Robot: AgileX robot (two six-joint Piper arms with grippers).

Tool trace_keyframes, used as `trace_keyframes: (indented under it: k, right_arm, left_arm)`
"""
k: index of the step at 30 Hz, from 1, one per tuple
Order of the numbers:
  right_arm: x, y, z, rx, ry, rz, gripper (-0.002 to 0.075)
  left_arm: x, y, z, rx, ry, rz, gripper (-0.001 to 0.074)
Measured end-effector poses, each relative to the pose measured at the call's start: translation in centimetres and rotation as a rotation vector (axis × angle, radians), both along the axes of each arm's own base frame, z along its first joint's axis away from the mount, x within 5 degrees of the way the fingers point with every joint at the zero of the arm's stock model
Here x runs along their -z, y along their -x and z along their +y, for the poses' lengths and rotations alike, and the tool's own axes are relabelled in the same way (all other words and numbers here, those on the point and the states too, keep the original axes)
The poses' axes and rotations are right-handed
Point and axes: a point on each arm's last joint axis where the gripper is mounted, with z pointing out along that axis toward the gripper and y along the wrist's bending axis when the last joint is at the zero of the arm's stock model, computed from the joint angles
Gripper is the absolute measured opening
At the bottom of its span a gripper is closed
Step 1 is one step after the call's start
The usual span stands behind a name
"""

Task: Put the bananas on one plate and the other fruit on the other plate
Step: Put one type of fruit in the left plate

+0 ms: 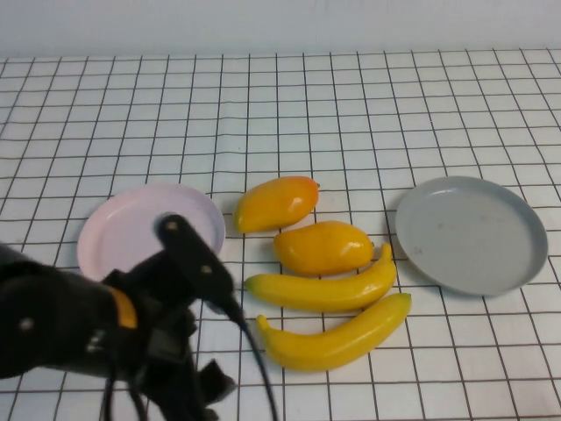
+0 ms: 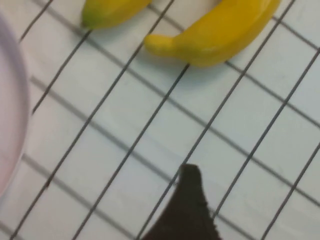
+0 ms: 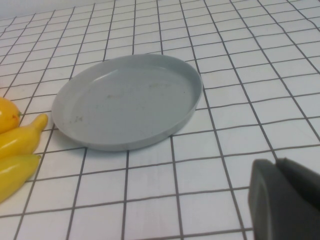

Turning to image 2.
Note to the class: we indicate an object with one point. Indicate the pink round plate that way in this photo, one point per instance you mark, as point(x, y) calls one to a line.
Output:
point(10, 112)

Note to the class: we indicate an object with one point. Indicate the white black-grid tablecloth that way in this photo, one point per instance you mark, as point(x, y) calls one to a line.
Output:
point(160, 120)

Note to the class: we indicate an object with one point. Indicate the yellow banana with green tip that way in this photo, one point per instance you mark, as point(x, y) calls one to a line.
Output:
point(110, 12)

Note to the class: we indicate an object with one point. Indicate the yellow plastic banana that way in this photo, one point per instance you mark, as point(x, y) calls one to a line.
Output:
point(220, 37)

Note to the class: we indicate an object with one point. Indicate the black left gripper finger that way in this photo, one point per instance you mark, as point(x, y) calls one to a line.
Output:
point(185, 215)

